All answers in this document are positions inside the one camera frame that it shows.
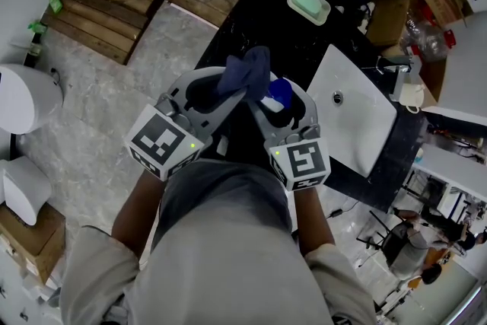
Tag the large open cardboard box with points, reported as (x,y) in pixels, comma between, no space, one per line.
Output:
(388,21)

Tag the black frame chair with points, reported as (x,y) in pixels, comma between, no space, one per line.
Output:
(392,243)

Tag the chrome faucet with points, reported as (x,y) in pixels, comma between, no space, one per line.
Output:
(399,76)

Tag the green spray bottle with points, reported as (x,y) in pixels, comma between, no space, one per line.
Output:
(56,3)
(37,27)

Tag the small red object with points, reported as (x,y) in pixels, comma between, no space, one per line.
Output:
(449,39)

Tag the white round bin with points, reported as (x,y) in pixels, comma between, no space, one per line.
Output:
(26,99)

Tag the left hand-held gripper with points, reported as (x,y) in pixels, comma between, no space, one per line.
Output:
(160,141)

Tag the clear plastic bags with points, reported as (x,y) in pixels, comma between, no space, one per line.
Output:
(424,40)

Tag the small white paper scrap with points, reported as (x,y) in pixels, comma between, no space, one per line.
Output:
(222,145)

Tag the green soap bar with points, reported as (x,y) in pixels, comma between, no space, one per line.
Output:
(305,0)

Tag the person's left forearm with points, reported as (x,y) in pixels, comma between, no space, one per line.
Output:
(137,217)

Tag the white bottle with blue cap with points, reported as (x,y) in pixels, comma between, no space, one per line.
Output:
(281,91)

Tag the green soap in dish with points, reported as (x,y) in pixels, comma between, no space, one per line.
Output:
(322,13)

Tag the person's light grey shirt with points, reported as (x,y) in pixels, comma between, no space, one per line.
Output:
(228,285)

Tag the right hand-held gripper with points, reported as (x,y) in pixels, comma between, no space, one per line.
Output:
(304,163)

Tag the white cup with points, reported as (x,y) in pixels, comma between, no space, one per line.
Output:
(411,97)

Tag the white sink basin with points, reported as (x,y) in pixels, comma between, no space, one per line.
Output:
(361,125)

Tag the dark blue cloth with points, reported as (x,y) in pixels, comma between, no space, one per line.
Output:
(247,72)

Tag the toilet brush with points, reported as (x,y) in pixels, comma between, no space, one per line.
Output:
(32,49)

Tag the wooden steps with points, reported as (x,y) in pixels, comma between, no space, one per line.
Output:
(102,7)

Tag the black marble vanity table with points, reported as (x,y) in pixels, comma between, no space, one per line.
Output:
(274,34)

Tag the brown cardboard box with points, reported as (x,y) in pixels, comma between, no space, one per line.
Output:
(36,243)

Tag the person's right forearm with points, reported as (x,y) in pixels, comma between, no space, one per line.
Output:
(312,224)

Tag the black power adapter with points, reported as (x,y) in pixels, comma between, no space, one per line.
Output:
(335,213)

